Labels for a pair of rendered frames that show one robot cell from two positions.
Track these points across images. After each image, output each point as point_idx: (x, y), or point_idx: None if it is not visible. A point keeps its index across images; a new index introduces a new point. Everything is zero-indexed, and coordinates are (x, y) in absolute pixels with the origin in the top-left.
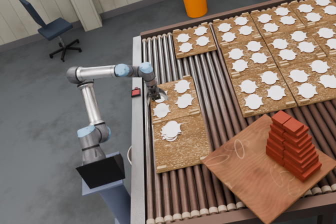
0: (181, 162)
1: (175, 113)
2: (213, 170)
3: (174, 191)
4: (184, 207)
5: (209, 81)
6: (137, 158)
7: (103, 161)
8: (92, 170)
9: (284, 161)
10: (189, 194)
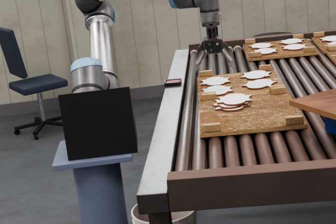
0: (248, 126)
1: (242, 92)
2: (312, 105)
3: (231, 151)
4: (249, 163)
5: (304, 74)
6: (166, 128)
7: (109, 93)
8: (85, 110)
9: None
10: (260, 155)
